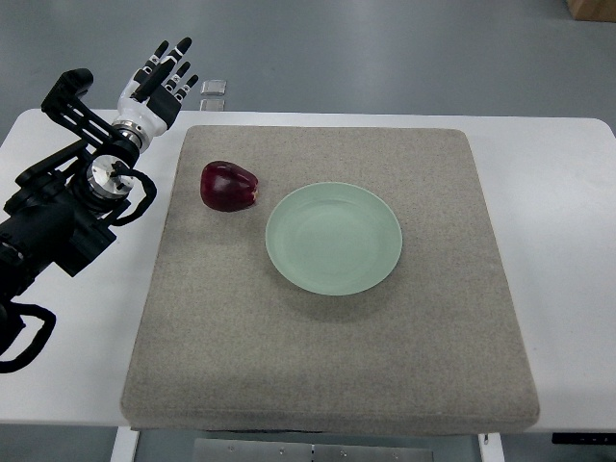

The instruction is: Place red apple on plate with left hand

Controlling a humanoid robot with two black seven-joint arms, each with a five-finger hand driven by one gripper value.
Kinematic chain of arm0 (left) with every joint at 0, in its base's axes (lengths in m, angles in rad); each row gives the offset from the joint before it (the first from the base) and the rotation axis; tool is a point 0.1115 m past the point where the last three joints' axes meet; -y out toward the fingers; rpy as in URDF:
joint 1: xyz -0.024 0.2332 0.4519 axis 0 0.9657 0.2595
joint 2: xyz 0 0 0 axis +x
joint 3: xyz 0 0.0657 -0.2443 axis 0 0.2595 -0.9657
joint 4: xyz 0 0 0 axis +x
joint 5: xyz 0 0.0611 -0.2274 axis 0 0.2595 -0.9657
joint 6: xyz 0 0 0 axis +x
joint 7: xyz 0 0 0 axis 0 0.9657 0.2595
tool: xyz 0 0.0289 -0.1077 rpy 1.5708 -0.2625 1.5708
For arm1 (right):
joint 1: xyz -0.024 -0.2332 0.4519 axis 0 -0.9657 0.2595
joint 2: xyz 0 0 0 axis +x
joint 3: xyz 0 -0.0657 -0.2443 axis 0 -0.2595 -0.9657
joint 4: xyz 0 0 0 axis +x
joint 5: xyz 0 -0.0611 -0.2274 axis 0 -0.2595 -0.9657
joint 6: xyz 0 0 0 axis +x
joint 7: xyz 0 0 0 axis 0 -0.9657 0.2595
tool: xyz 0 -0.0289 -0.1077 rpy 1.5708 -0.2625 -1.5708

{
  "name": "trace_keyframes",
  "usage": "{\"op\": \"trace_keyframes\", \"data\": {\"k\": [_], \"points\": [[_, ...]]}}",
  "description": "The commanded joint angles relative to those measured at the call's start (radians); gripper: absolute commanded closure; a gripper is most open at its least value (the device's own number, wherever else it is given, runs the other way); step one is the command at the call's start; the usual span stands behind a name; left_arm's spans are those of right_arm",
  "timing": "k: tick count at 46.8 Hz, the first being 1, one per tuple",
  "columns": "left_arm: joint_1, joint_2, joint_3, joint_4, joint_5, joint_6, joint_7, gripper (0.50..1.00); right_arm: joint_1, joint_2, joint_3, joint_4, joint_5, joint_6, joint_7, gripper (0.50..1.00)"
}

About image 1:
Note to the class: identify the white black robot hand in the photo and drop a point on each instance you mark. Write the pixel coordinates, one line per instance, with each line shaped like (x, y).
(152, 99)

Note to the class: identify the dark red apple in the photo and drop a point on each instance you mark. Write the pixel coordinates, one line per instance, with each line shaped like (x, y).
(227, 187)

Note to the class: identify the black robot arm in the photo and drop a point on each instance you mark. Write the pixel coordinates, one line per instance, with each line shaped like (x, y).
(65, 208)

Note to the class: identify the lower floor socket plate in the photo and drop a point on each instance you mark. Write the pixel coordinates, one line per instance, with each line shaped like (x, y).
(212, 105)

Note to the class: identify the pale green plate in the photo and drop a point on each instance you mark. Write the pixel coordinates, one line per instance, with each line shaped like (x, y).
(333, 238)

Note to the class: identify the beige fabric mat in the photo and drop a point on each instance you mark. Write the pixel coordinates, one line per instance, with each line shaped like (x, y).
(227, 343)

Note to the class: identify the white left table leg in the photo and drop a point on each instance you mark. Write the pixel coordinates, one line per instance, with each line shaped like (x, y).
(125, 445)

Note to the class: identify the white table leg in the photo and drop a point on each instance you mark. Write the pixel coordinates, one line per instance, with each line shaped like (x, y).
(490, 447)
(125, 445)

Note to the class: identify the cardboard box corner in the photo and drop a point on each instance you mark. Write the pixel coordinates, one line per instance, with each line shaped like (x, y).
(592, 10)

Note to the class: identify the white right table leg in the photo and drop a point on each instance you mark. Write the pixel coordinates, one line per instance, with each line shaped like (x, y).
(490, 447)

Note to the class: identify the black table control panel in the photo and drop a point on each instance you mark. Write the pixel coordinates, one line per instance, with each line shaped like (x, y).
(588, 439)

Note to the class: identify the metal base plate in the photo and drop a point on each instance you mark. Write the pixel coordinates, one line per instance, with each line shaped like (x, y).
(253, 451)

